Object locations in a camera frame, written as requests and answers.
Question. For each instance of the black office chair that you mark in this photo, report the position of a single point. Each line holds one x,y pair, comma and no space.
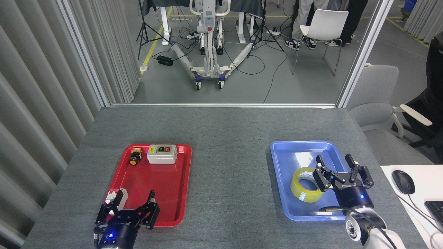
431,103

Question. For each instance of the white plastic chair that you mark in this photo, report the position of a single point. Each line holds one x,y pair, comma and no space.
325,24

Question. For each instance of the silver post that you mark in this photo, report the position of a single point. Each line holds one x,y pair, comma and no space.
83,52
367,45

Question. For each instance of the black keyboard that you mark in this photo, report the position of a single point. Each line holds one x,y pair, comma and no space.
436,211

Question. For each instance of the white circuit breaker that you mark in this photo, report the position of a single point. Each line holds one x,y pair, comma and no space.
112,195

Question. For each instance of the white stand on wheels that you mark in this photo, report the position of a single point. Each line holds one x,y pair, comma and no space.
208,41

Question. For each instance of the black tripod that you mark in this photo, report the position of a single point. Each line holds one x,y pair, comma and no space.
143,27
263,31

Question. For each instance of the white two-button switch box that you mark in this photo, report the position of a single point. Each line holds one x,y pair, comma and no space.
162,155

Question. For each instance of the silver table edge rail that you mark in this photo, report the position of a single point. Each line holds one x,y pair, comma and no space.
221,105

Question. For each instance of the person's feet behind table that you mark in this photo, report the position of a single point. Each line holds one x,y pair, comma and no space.
242,21

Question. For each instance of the white power strip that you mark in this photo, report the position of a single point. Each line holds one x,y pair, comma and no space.
192,35

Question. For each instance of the grey curtain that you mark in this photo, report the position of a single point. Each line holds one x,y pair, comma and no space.
41,86
424,17

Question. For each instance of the standing person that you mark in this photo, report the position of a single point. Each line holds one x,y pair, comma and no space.
354,17

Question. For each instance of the black orange push button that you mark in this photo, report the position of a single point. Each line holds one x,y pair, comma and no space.
134,159

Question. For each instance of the grey office chair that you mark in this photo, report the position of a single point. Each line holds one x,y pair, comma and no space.
375,93

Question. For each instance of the person in chair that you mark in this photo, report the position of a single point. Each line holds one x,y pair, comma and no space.
304,10

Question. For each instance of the blue plastic tray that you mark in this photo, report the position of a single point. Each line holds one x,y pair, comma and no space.
287,162

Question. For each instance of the red plastic tray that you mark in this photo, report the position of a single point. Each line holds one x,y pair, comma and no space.
155,180

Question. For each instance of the blue bin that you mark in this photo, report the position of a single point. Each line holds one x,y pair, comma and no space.
410,5

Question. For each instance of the black computer mouse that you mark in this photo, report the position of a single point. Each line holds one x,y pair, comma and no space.
403,181

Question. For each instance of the yellow tape roll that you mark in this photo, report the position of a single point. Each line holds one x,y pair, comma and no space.
301,190

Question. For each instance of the white desk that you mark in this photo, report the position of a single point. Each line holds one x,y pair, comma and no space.
425,180

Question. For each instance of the black-covered table white legs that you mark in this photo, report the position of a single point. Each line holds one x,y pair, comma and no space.
242,5

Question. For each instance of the black power adapter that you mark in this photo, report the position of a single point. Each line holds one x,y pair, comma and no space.
165,60

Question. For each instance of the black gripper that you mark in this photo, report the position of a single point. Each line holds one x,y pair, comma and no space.
117,233
353,197

